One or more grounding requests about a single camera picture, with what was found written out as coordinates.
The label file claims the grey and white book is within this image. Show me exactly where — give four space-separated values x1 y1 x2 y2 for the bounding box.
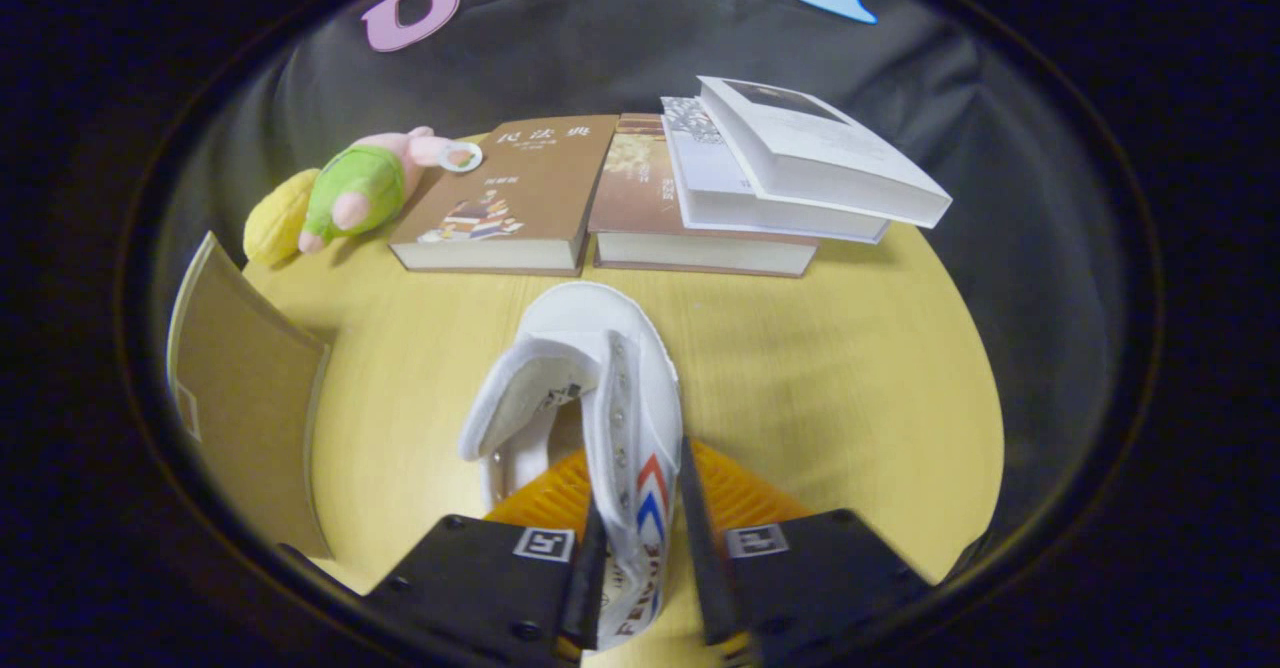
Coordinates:
660 95 892 245

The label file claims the white canvas shoe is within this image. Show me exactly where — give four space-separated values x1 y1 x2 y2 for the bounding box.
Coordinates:
458 281 684 654

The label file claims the brown book with picture cover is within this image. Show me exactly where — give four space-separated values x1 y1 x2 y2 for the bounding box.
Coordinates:
388 114 622 278

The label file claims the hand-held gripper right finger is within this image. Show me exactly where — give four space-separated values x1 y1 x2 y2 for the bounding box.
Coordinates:
680 438 937 667

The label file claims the green and pink plush toy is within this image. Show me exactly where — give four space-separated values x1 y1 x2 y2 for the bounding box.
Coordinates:
297 126 485 255

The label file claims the brown book with patterned cover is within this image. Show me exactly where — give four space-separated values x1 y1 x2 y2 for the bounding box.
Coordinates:
587 112 822 278

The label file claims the yellow plush toy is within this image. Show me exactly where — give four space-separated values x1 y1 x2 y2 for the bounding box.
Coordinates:
243 169 322 268

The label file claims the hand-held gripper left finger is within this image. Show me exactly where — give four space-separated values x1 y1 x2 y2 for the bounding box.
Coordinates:
362 448 607 665

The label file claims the thick white book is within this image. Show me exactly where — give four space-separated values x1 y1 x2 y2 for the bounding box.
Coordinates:
696 75 954 230

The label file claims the brown cardboard storage box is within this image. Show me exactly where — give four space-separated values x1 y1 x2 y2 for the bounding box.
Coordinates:
165 231 332 560

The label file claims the black backdrop cloth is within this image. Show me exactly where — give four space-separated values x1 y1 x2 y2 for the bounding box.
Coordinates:
150 0 1136 589

